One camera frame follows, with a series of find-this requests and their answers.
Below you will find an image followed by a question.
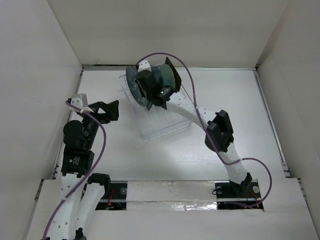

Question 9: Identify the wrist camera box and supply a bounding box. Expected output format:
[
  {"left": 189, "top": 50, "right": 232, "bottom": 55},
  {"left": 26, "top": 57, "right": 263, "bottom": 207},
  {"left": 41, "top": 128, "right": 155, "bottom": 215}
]
[
  {"left": 137, "top": 59, "right": 151, "bottom": 73},
  {"left": 66, "top": 93, "right": 88, "bottom": 113}
]

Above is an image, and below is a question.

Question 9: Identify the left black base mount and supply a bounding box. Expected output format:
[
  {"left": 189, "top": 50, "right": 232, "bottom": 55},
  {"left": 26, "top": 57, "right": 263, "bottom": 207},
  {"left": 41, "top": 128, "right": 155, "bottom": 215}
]
[{"left": 95, "top": 181, "right": 128, "bottom": 211}]

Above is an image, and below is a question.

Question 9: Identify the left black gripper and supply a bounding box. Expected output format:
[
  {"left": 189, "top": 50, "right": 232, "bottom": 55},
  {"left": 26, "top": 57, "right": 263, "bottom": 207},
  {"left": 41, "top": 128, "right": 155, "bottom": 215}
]
[{"left": 78, "top": 99, "right": 118, "bottom": 148}]

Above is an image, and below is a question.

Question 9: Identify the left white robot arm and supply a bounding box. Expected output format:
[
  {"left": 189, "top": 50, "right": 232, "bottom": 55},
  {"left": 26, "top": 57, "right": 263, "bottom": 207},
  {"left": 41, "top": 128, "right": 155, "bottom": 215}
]
[{"left": 42, "top": 97, "right": 119, "bottom": 240}]

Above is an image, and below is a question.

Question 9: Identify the round dark teal plate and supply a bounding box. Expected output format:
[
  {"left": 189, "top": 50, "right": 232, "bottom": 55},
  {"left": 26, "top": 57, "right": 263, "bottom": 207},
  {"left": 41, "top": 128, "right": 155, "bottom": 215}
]
[{"left": 125, "top": 66, "right": 148, "bottom": 107}]

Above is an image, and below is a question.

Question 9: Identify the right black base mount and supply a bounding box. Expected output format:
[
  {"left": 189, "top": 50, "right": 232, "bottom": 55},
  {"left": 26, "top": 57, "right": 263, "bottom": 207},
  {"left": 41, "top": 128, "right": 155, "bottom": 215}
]
[{"left": 211, "top": 179, "right": 264, "bottom": 210}]

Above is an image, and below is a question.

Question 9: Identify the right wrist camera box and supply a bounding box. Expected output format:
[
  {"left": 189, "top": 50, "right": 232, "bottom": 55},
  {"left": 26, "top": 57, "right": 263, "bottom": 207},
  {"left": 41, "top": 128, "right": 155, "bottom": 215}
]
[{"left": 137, "top": 59, "right": 151, "bottom": 73}]

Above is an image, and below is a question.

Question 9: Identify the square black amber plate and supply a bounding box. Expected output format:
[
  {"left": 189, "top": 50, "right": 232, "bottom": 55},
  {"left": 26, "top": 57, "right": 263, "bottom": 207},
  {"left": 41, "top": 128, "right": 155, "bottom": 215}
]
[{"left": 165, "top": 57, "right": 182, "bottom": 92}]

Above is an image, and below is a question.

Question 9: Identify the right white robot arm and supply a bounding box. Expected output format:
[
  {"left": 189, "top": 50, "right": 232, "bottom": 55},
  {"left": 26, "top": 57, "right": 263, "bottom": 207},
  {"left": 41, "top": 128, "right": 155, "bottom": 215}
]
[{"left": 134, "top": 70, "right": 252, "bottom": 197}]

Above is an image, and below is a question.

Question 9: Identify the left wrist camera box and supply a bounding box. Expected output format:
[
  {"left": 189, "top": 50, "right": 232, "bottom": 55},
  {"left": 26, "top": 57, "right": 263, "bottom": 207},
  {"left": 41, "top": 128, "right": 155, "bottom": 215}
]
[{"left": 66, "top": 93, "right": 88, "bottom": 113}]

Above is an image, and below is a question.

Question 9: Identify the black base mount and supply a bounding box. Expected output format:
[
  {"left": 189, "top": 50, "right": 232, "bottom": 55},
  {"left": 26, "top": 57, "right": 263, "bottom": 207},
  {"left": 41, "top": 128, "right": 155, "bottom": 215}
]
[
  {"left": 211, "top": 179, "right": 264, "bottom": 210},
  {"left": 95, "top": 181, "right": 128, "bottom": 211}
]

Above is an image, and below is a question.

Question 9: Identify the white wire dish rack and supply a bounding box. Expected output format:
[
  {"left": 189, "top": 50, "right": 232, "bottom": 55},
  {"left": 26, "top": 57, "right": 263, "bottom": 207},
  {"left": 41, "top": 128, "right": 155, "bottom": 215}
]
[{"left": 119, "top": 74, "right": 192, "bottom": 144}]

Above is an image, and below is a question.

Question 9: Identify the light green floral plate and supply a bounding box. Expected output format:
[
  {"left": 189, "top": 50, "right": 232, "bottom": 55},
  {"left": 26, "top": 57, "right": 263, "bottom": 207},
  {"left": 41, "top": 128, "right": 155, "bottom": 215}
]
[{"left": 157, "top": 63, "right": 176, "bottom": 89}]

